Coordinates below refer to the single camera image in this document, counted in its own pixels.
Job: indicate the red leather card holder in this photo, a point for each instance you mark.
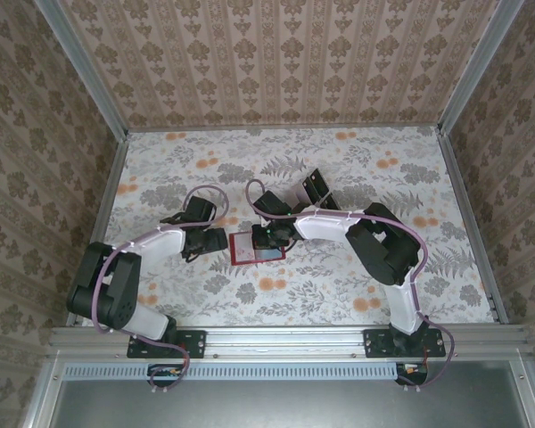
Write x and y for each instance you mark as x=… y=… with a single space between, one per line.
x=267 y=255

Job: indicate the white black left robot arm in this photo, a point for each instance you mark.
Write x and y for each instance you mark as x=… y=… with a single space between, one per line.
x=160 y=241

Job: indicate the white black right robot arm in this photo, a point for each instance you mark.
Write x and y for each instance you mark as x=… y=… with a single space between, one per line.
x=325 y=225

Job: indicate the grey metal sheet panel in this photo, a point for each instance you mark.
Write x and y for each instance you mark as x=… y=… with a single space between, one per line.
x=294 y=405

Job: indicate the long aluminium mounting rail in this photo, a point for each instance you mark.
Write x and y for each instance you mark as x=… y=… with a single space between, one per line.
x=285 y=343

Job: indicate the aluminium table side rail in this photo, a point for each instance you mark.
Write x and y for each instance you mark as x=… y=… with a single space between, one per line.
x=105 y=200
x=463 y=196

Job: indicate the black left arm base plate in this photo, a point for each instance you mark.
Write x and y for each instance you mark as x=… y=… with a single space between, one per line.
x=191 y=343

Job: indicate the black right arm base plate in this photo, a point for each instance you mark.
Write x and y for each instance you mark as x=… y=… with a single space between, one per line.
x=376 y=343

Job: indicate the aluminium frame post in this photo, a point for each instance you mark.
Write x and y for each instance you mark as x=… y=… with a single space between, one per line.
x=480 y=62
x=81 y=62

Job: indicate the aluminium lower frame bar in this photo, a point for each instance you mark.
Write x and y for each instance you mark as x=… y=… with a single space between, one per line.
x=42 y=401
x=528 y=392

